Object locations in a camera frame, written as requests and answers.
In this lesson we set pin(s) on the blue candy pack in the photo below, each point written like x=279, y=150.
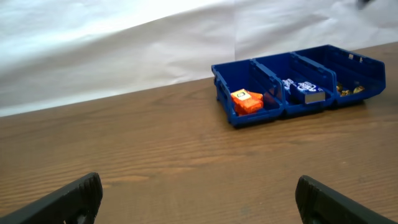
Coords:
x=287, y=84
x=306, y=90

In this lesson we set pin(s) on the blue tray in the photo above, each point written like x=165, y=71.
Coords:
x=242, y=74

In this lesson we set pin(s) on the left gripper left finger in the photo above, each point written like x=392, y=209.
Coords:
x=62, y=205

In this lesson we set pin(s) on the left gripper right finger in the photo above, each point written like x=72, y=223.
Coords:
x=329, y=208

